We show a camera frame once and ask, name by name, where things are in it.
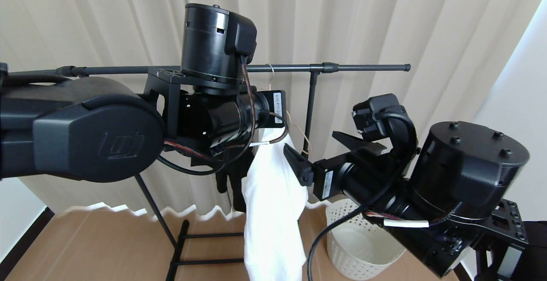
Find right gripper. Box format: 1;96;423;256
283;131;387;213

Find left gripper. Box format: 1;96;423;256
209;89;286;147

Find black shorts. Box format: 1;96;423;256
215;144;257;213

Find white garment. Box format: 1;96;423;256
241;127;309;281

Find pink clothes hanger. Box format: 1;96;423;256
267;64;312;155

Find white laundry basket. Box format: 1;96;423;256
326;198;406;281

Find black clothes rack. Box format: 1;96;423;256
9;62;412;281

